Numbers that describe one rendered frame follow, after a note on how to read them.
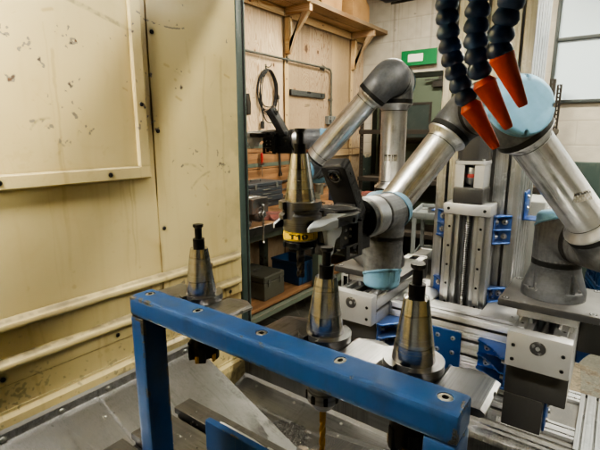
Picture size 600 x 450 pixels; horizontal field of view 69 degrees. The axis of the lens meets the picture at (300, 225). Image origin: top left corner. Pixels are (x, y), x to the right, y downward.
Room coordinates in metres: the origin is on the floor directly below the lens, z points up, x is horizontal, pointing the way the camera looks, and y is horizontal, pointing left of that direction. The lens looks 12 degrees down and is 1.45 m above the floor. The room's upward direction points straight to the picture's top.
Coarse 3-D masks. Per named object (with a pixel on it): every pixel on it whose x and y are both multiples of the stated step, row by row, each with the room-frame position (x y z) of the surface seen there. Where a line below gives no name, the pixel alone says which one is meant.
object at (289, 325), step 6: (282, 318) 0.54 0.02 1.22; (288, 318) 0.54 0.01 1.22; (294, 318) 0.54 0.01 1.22; (300, 318) 0.55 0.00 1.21; (270, 324) 0.52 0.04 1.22; (276, 324) 0.52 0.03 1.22; (282, 324) 0.52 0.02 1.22; (288, 324) 0.52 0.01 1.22; (294, 324) 0.52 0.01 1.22; (300, 324) 0.52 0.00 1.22; (282, 330) 0.51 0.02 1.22; (288, 330) 0.51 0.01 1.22; (294, 330) 0.51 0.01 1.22; (294, 336) 0.49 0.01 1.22
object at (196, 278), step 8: (192, 248) 0.61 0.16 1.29; (192, 256) 0.61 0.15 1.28; (200, 256) 0.61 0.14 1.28; (208, 256) 0.62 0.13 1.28; (192, 264) 0.60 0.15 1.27; (200, 264) 0.60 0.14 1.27; (208, 264) 0.61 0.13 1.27; (192, 272) 0.60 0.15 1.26; (200, 272) 0.60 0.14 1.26; (208, 272) 0.61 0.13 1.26; (192, 280) 0.60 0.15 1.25; (200, 280) 0.60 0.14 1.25; (208, 280) 0.61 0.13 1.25; (192, 288) 0.60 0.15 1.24; (200, 288) 0.60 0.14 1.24; (208, 288) 0.60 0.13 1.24; (192, 296) 0.60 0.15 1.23; (200, 296) 0.60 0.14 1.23
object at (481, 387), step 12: (456, 372) 0.41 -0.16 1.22; (468, 372) 0.41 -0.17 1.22; (480, 372) 0.41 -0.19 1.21; (444, 384) 0.39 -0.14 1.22; (456, 384) 0.39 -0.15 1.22; (468, 384) 0.39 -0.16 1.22; (480, 384) 0.39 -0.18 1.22; (492, 384) 0.39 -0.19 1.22; (480, 396) 0.37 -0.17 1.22; (492, 396) 0.37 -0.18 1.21; (480, 408) 0.35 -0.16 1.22
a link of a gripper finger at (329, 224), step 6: (324, 216) 0.64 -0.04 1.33; (330, 216) 0.64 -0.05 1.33; (336, 216) 0.64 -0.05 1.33; (312, 222) 0.61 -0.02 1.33; (318, 222) 0.61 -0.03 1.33; (324, 222) 0.61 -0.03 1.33; (330, 222) 0.62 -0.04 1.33; (336, 222) 0.63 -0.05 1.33; (312, 228) 0.60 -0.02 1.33; (318, 228) 0.60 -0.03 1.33; (324, 228) 0.61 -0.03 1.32; (330, 228) 0.62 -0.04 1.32; (336, 228) 0.63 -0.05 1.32; (324, 234) 0.62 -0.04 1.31; (330, 234) 0.63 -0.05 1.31; (336, 234) 0.65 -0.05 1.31; (324, 240) 0.62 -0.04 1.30; (330, 240) 0.63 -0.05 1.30
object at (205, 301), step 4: (184, 288) 0.63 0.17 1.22; (216, 288) 0.63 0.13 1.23; (220, 288) 0.63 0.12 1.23; (180, 292) 0.62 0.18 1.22; (184, 292) 0.62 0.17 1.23; (216, 292) 0.62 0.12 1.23; (220, 292) 0.62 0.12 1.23; (180, 296) 0.60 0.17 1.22; (184, 296) 0.60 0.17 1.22; (188, 296) 0.60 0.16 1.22; (204, 296) 0.60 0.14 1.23; (208, 296) 0.60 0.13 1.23; (212, 296) 0.60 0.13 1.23; (216, 296) 0.60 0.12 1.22; (220, 296) 0.61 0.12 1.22; (188, 300) 0.60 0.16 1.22; (192, 300) 0.59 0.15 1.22; (196, 300) 0.59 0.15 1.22; (200, 300) 0.59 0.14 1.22; (204, 300) 0.59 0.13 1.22; (208, 300) 0.59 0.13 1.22; (212, 300) 0.60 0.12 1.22; (216, 300) 0.60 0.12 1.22; (220, 300) 0.61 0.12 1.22; (200, 304) 0.59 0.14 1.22; (204, 304) 0.59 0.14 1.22; (208, 304) 0.59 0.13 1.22
